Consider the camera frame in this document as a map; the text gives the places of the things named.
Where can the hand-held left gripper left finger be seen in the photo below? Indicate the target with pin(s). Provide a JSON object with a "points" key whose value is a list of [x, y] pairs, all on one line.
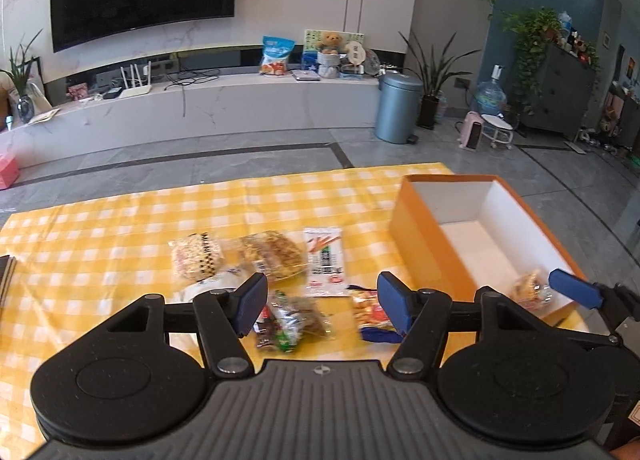
{"points": [[247, 302]]}

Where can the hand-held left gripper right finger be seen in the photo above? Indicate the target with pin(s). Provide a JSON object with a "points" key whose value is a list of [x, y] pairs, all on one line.
{"points": [[395, 305]]}

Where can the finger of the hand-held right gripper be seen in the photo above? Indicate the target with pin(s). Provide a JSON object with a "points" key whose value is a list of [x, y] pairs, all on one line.
{"points": [[575, 287], [582, 332]]}

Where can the orange blue snack packet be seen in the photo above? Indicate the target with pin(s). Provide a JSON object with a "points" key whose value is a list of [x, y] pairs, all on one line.
{"points": [[370, 315]]}

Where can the clear bag with bottles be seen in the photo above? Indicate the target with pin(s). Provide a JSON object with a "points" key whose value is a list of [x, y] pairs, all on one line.
{"points": [[275, 327]]}

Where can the plain white snack packet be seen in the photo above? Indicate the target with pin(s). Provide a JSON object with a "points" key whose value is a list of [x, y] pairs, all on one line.
{"points": [[210, 285]]}

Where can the small golden snack packet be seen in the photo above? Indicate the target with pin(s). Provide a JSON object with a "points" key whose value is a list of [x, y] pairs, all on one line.
{"points": [[532, 290]]}

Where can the brown pastry packet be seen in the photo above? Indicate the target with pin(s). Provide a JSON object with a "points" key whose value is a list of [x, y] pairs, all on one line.
{"points": [[272, 252]]}

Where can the clear brown snack packet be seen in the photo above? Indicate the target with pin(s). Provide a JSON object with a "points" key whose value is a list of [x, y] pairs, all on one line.
{"points": [[312, 319]]}

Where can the round puffed rice cracker packet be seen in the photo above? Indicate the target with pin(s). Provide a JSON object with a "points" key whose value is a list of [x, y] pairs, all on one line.
{"points": [[196, 255]]}

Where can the orange cardboard box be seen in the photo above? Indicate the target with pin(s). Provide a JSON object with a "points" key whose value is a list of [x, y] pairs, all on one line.
{"points": [[425, 235]]}

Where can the white carrot print packet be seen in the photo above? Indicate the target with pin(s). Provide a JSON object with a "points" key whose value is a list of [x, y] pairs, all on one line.
{"points": [[325, 260]]}

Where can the person's right forearm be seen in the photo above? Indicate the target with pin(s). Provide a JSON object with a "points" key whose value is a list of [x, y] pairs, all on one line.
{"points": [[629, 452]]}

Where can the yellow checked tablecloth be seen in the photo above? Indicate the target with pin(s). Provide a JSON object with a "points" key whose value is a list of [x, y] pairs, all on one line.
{"points": [[125, 220]]}

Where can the white round stool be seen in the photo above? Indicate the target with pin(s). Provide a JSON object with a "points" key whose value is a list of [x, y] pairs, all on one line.
{"points": [[499, 128]]}

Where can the cluttered dark shelf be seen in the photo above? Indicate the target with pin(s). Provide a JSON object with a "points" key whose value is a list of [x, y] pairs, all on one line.
{"points": [[622, 115]]}

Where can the pink heater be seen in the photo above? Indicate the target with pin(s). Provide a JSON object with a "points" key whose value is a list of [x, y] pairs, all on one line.
{"points": [[472, 133]]}

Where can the blue grey trash can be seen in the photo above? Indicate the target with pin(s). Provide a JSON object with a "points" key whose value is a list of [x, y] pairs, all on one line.
{"points": [[397, 108]]}

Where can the grey drawer cabinet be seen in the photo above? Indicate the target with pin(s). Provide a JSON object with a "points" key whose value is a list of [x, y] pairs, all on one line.
{"points": [[565, 90]]}

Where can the white marble tv console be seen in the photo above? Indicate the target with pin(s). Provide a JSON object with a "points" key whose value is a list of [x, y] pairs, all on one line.
{"points": [[225, 100]]}

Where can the blue water jug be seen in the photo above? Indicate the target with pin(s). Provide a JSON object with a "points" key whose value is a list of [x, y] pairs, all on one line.
{"points": [[490, 95]]}

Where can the tall leafy potted plant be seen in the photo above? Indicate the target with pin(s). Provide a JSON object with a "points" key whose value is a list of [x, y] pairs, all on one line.
{"points": [[434, 85]]}

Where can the white flat box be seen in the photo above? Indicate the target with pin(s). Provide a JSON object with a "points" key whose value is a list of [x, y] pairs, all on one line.
{"points": [[306, 75]]}

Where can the trailing pothos plant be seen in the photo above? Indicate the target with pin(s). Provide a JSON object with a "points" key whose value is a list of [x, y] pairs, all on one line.
{"points": [[530, 50]]}

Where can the dark striped object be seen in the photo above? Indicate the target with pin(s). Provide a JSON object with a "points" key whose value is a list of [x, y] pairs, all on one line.
{"points": [[6, 277]]}

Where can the round metal ornament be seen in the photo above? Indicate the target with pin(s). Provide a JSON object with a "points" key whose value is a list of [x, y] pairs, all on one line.
{"points": [[373, 62]]}

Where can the white wifi router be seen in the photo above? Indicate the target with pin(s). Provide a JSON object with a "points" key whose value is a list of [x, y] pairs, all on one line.
{"points": [[136, 85]]}

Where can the blue snack bag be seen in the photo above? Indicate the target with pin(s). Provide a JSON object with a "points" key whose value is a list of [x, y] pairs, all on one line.
{"points": [[276, 55]]}

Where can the small black device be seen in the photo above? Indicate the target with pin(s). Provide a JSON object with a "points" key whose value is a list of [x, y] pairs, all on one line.
{"points": [[112, 93]]}

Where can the cluster of small ornaments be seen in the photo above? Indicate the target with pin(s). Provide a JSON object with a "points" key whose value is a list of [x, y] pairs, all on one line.
{"points": [[575, 38]]}

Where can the round white sign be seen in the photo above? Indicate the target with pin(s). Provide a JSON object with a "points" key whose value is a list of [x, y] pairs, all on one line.
{"points": [[356, 51]]}

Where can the brown teddy bear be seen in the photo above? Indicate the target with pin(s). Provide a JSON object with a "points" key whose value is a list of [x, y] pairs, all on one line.
{"points": [[330, 53]]}

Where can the green white painting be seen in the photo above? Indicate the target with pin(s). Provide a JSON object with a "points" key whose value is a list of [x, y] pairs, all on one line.
{"points": [[312, 43]]}

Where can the pink box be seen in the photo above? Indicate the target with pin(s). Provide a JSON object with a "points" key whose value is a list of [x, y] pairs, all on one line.
{"points": [[7, 170]]}

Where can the cream paper envelope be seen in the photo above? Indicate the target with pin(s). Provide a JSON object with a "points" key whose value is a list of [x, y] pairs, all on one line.
{"points": [[43, 116]]}

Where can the plant in blue vase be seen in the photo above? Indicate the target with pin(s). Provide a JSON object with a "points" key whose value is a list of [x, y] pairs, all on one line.
{"points": [[22, 90]]}

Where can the brown cardboard box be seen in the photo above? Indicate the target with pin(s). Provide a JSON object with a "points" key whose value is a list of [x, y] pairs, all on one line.
{"points": [[4, 105]]}

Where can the small wall picture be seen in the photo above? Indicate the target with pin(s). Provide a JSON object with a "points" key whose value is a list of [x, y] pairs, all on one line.
{"points": [[606, 40]]}

